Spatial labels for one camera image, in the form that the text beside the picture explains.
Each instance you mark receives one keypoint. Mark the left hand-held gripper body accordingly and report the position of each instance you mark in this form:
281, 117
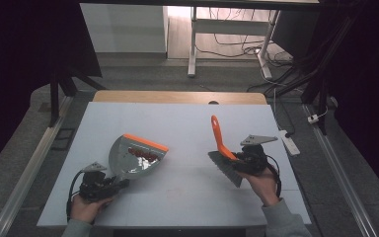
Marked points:
93, 186

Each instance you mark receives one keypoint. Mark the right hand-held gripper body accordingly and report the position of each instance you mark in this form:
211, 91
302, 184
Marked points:
255, 158

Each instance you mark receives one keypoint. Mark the orange brush with grey bristles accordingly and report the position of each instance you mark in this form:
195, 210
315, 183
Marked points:
225, 154

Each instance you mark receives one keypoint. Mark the grey dustpan with orange edge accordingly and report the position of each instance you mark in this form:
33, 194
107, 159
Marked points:
135, 158

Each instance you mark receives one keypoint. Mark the person's left hand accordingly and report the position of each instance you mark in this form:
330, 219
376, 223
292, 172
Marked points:
86, 209

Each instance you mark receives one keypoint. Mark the person's right hand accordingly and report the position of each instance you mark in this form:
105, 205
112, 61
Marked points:
263, 187

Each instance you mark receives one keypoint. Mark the white power strip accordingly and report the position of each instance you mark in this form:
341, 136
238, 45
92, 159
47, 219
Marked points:
289, 142

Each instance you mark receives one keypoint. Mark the white board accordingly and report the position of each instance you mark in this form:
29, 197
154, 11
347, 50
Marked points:
184, 197

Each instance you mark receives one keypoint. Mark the small white plug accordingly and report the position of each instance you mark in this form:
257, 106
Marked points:
313, 118

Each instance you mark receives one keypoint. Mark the wooden table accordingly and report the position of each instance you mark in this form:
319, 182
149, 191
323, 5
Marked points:
177, 97

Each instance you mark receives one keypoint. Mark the black curtain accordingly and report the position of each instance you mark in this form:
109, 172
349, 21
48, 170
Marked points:
368, 98
19, 65

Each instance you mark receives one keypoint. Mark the white cabinet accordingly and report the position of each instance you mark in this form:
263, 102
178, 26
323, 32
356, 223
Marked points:
125, 29

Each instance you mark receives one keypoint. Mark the black floor frame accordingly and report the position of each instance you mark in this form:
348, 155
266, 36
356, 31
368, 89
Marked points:
62, 139

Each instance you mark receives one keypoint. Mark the aluminium rail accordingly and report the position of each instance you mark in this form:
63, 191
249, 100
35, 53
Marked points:
26, 177
340, 174

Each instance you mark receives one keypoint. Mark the white desk frame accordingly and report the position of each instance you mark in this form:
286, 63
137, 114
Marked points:
230, 26

